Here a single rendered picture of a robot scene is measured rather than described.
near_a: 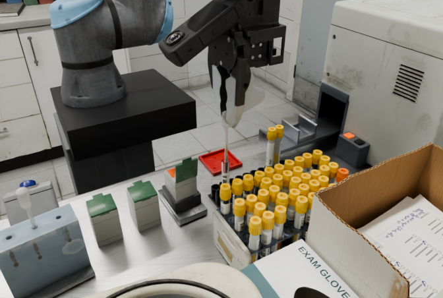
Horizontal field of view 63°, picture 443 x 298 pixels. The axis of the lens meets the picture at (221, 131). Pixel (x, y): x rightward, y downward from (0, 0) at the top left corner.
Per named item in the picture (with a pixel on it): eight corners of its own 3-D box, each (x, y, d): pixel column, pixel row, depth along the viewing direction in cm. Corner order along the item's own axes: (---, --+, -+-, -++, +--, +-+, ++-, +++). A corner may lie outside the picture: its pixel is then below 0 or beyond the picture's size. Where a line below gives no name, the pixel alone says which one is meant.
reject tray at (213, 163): (225, 150, 79) (225, 147, 79) (242, 166, 74) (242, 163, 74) (198, 159, 77) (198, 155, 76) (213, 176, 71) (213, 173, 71)
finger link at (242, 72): (250, 108, 49) (252, 44, 45) (241, 111, 48) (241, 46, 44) (233, 96, 53) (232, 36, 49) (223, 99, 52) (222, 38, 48)
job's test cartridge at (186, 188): (186, 188, 66) (184, 160, 63) (198, 203, 63) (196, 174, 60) (165, 196, 64) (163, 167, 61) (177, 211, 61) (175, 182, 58)
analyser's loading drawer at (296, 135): (328, 121, 86) (331, 102, 84) (349, 134, 81) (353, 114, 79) (258, 144, 78) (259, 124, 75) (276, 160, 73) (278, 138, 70)
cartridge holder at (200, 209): (184, 186, 69) (183, 171, 67) (207, 214, 62) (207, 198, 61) (158, 196, 66) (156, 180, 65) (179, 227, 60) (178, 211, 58)
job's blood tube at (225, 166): (226, 203, 64) (227, 157, 59) (230, 208, 63) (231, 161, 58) (220, 206, 64) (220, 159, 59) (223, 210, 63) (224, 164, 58)
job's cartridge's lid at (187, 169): (196, 153, 57) (198, 155, 57) (196, 174, 60) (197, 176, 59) (174, 160, 55) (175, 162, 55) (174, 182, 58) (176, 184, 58)
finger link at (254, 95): (269, 126, 54) (271, 68, 50) (236, 137, 52) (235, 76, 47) (257, 119, 57) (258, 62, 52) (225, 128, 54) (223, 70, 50)
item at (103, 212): (115, 219, 61) (109, 189, 58) (124, 238, 58) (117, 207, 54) (91, 228, 60) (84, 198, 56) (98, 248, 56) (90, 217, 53)
